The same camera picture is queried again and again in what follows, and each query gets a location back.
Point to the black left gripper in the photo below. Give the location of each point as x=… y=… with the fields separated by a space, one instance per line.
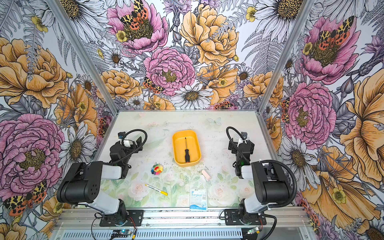
x=134 y=146

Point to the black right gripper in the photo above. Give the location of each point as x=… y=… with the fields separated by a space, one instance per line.
x=233 y=150

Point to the black handled screwdriver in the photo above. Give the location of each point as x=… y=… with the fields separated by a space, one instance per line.
x=187 y=152

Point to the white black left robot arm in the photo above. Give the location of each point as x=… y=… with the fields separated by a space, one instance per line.
x=82 y=183

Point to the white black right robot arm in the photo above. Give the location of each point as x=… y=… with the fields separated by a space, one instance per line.
x=270 y=184

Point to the yellow plastic bin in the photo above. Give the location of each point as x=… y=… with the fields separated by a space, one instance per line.
x=179 y=147

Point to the colourful round toy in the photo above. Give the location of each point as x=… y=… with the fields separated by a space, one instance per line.
x=157 y=169

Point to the pink eraser block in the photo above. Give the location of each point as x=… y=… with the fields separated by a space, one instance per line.
x=206 y=175

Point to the white yellow pen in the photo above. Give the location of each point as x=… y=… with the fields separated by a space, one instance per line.
x=156 y=189

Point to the blue white surgical box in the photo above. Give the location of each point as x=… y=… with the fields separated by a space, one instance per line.
x=198 y=200

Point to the green circuit board left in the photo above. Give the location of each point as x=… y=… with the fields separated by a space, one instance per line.
x=122 y=234

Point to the green circuit board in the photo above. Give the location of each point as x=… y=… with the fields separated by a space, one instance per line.
x=122 y=234
x=254 y=230

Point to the green circuit board right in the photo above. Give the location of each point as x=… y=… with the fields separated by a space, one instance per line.
x=254 y=230

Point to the aluminium front rail base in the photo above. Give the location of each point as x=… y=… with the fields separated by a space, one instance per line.
x=178 y=218

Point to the white slotted cable duct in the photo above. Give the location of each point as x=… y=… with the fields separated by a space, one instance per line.
x=156 y=234

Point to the aluminium corner post right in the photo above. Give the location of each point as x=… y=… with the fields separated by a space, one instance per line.
x=291 y=40

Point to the aluminium corner post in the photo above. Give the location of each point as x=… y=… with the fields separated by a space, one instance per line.
x=70 y=31
x=291 y=40

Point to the aluminium corner post left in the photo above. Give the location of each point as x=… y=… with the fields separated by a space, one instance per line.
x=70 y=31

